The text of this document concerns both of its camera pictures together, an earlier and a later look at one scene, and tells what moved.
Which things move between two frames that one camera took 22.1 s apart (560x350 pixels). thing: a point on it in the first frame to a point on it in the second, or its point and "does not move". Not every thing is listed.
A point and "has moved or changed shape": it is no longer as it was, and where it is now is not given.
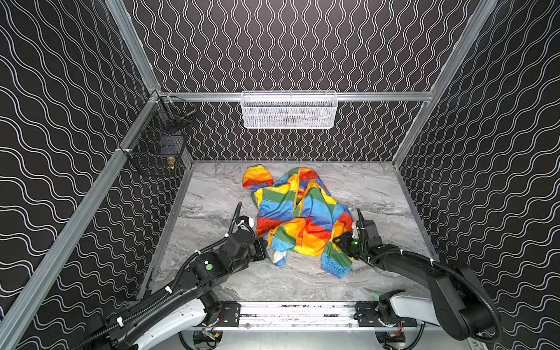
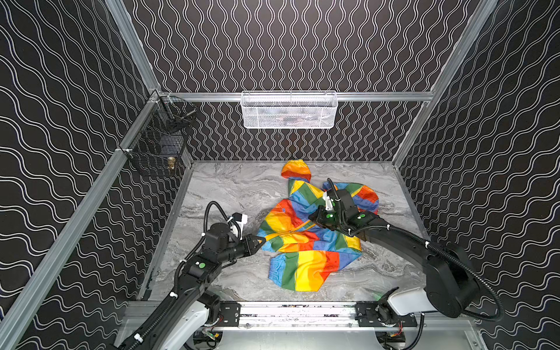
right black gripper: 345,241 to 326,217
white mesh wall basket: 289,109 does not move
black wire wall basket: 158,146 does not move
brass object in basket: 171,162 does not move
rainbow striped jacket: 297,214 has moved or changed shape
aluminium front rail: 300,316 does not move
